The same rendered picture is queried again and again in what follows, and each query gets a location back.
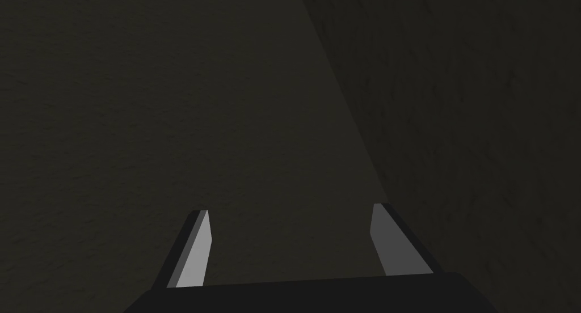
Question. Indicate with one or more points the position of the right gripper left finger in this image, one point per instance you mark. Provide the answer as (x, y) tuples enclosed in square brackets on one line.
[(193, 254)]

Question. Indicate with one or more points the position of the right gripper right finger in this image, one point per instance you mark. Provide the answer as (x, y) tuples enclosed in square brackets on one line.
[(397, 247)]

